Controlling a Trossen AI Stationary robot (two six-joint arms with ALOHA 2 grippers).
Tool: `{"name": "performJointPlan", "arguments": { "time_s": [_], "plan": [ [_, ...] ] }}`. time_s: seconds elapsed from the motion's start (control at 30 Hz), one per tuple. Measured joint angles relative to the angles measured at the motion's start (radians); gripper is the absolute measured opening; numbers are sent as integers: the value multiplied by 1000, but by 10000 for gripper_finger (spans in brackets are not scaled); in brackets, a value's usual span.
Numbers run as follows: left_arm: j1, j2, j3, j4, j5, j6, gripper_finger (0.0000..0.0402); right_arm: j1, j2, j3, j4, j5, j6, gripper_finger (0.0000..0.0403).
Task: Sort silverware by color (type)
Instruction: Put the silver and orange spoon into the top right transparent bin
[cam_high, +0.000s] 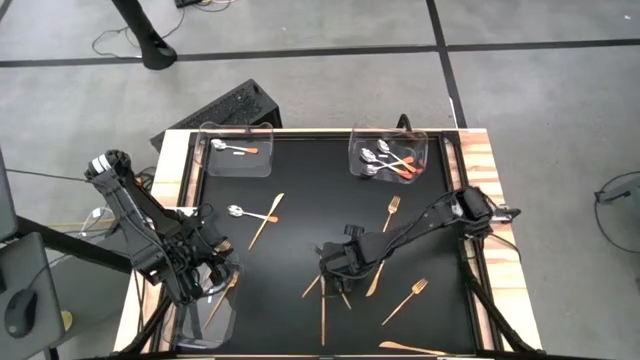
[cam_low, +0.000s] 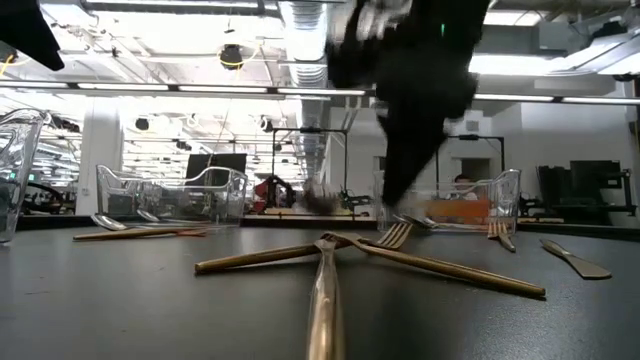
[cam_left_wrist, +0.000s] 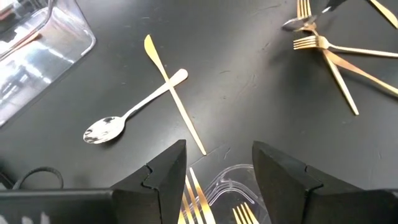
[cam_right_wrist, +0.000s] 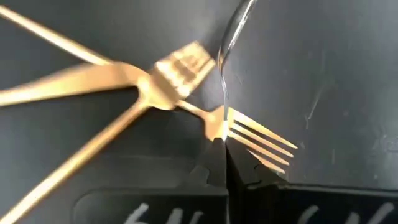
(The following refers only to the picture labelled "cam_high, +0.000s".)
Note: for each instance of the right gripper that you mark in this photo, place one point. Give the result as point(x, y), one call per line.
point(347, 260)

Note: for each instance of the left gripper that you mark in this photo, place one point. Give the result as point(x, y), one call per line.
point(215, 275)

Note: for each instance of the gold knife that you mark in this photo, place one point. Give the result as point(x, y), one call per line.
point(323, 320)
point(371, 289)
point(257, 236)
point(395, 345)

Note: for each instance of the clear plastic bin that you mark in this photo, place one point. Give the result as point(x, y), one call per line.
point(250, 167)
point(360, 137)
point(200, 335)

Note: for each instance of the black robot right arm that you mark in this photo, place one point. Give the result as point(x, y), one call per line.
point(425, 225)

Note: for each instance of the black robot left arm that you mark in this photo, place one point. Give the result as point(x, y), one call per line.
point(135, 220)

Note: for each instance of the yellow round disc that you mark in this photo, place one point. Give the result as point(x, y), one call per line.
point(67, 320)

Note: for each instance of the black perforated computer case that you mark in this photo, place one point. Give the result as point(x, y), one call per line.
point(225, 107)

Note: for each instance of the grey side table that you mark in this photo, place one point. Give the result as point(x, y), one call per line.
point(40, 280)

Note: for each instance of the black computer mouse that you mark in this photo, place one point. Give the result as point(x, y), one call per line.
point(20, 312)

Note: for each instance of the dark monitor edge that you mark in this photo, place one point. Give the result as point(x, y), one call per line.
point(6, 200)

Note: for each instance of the black stand leg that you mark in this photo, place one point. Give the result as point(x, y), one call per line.
point(150, 47)

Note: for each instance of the black power strip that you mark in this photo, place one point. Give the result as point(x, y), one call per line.
point(187, 2)

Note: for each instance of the grey stand base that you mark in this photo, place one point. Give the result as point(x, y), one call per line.
point(622, 192)

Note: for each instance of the black frame brace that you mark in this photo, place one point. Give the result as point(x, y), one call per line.
point(501, 320)
point(147, 324)

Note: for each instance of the black frame beam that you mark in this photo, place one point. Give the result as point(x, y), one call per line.
point(75, 245)

